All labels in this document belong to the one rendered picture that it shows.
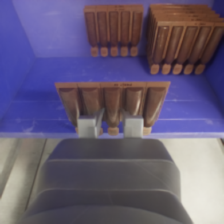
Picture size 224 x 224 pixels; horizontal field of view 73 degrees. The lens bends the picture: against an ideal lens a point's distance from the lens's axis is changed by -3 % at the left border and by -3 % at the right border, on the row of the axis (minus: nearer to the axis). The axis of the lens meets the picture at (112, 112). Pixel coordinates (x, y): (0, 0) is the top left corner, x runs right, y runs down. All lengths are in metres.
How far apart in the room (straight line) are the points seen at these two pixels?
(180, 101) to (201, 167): 0.55
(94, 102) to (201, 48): 0.21
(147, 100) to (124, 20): 0.19
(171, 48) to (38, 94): 0.24
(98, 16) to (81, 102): 0.19
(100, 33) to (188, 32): 0.15
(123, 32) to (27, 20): 0.19
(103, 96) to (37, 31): 0.27
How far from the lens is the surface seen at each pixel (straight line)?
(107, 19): 0.32
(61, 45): 0.39
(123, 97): 0.15
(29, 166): 0.80
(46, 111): 0.28
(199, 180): 0.79
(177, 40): 0.28
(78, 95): 0.16
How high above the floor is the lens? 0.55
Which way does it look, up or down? 39 degrees down
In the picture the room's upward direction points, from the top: 179 degrees counter-clockwise
